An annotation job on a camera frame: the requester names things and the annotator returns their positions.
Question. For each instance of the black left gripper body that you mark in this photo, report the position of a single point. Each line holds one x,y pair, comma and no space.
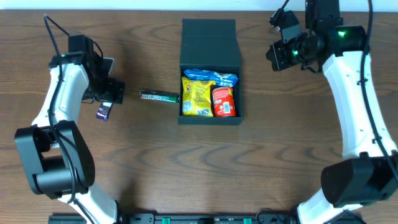
115,90

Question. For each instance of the yellow snack bag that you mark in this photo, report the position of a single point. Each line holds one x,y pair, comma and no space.
196,98

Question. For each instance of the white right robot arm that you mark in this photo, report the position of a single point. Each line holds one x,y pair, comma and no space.
368,172

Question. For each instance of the purple chocolate bar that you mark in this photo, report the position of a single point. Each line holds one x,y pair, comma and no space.
104,110

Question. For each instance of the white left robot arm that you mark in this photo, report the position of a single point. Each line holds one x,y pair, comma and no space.
54,155

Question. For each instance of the black gift box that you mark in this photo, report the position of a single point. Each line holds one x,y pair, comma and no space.
211,44

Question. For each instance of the green candy bar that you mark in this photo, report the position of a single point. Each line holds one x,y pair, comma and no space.
162,96

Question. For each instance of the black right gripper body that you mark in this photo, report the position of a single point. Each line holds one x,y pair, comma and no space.
277,56

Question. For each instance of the blue Oreo cookie pack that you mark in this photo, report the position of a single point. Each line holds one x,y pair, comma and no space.
220,79

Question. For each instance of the red soda can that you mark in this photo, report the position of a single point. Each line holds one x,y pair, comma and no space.
223,102

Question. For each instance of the black mounting rail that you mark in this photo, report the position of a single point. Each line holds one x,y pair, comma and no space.
149,218

